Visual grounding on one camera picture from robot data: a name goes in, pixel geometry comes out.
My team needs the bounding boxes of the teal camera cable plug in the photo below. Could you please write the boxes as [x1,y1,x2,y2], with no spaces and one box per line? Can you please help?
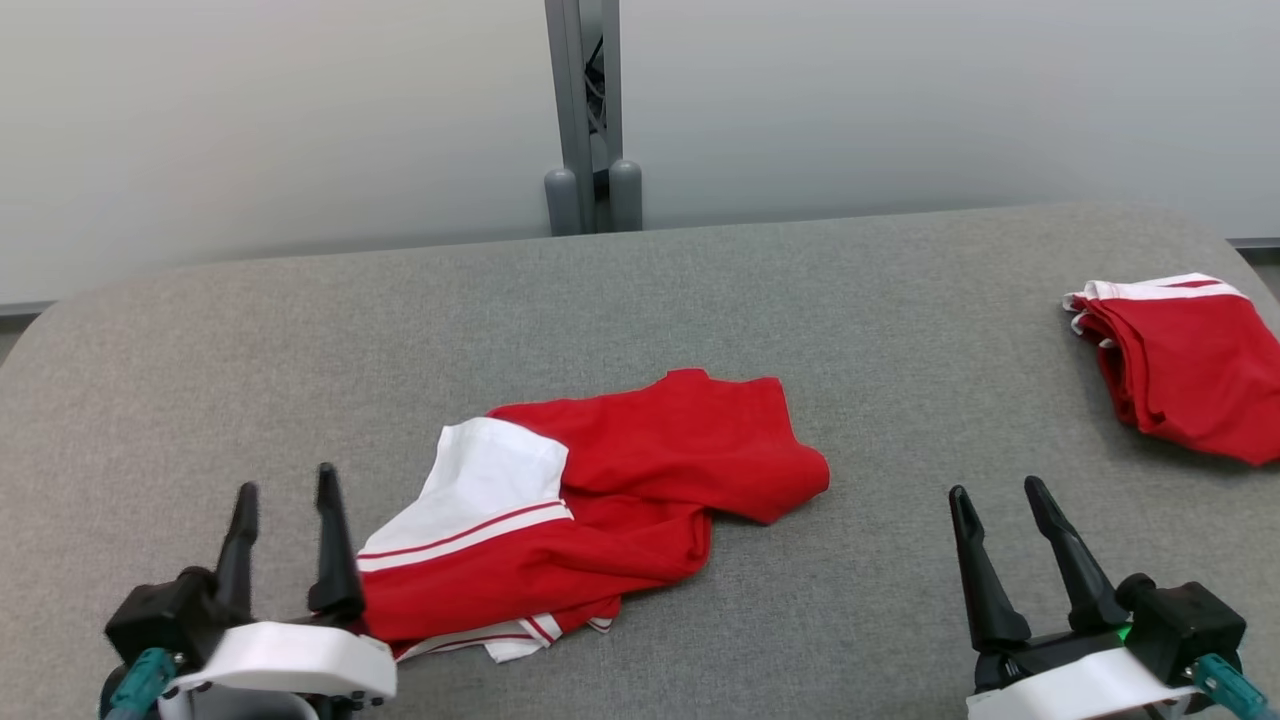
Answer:
[103,647,180,720]
[1189,654,1270,720]

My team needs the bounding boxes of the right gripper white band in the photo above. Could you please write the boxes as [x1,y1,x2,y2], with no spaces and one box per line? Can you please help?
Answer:
[947,475,1212,720]

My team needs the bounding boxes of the red Bulls 23 shorts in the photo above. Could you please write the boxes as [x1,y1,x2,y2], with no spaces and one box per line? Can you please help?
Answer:
[1062,273,1280,467]

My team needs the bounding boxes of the grey partition post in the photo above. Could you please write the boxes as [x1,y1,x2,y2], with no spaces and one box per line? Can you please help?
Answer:
[543,0,644,237]

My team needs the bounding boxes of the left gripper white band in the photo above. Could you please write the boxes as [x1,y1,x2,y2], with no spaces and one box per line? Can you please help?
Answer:
[160,462,398,706]

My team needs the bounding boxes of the teal left camera cable plug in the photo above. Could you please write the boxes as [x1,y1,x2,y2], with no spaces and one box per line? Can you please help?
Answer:
[103,647,180,720]

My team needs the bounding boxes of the red and white t-shirt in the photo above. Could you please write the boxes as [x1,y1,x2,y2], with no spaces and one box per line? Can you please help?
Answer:
[355,368,831,664]

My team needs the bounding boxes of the black cable inside partition gap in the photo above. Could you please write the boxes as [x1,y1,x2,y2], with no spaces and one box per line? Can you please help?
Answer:
[584,38,607,136]

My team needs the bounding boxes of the teal right camera cable plug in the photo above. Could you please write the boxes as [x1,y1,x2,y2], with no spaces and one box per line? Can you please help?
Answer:
[1189,654,1270,720]

